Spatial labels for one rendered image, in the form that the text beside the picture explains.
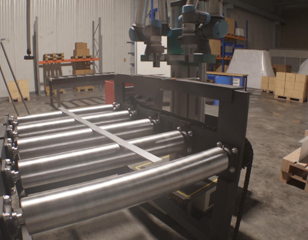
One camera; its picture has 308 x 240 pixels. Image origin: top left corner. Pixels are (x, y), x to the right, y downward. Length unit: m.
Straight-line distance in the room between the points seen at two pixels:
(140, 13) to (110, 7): 10.60
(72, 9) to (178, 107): 10.24
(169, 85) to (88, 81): 5.30
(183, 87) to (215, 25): 0.46
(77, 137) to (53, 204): 0.62
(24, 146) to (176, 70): 1.31
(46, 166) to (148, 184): 0.41
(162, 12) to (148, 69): 4.29
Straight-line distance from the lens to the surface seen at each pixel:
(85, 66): 10.91
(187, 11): 1.34
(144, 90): 1.57
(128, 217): 2.03
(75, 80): 6.40
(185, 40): 1.34
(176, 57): 1.64
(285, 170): 2.73
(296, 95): 9.35
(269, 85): 11.18
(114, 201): 0.71
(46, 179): 0.94
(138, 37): 1.84
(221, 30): 1.46
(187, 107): 1.93
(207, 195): 1.90
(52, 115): 1.79
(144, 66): 6.01
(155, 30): 1.62
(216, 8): 1.50
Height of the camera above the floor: 1.27
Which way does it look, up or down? 15 degrees down
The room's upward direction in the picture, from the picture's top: straight up
